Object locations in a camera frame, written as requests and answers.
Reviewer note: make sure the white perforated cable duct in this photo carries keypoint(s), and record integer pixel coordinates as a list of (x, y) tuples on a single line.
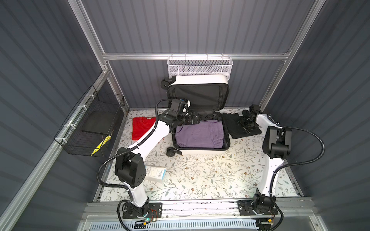
[(196, 225)]

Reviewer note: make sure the white wire mesh basket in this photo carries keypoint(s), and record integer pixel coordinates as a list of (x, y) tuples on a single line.
[(190, 65)]

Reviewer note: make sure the white black suitcase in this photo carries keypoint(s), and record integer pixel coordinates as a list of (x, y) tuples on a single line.
[(207, 95)]

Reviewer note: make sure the red t-shirt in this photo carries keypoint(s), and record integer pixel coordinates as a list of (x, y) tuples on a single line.
[(141, 125)]

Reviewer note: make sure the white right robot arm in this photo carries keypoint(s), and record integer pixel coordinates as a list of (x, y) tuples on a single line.
[(277, 145)]

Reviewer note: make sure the black wire mesh basket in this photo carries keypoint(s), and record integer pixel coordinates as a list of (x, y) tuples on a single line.
[(100, 115)]

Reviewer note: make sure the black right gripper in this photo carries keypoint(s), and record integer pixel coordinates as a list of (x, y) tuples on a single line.
[(242, 122)]

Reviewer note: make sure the black t-shirt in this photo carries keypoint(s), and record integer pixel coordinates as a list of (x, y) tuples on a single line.
[(234, 127)]

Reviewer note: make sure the purple trousers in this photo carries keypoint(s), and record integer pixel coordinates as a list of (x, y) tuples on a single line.
[(206, 134)]

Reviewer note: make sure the white box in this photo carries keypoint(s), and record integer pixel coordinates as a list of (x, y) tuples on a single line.
[(155, 174)]

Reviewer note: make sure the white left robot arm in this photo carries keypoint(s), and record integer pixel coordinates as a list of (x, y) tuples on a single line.
[(130, 166)]

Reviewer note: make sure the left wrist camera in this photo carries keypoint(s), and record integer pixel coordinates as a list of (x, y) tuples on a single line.
[(179, 107)]

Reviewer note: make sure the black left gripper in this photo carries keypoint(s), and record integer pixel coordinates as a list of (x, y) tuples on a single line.
[(191, 121)]

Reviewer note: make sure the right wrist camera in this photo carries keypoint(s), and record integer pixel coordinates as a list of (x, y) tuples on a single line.
[(254, 109)]

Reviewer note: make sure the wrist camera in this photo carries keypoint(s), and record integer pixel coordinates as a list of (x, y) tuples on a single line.
[(254, 109), (179, 107)]

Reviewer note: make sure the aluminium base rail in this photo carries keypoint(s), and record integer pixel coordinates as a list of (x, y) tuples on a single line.
[(290, 206)]

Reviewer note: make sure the yellow black striped tape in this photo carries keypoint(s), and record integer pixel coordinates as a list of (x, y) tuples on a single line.
[(102, 143)]

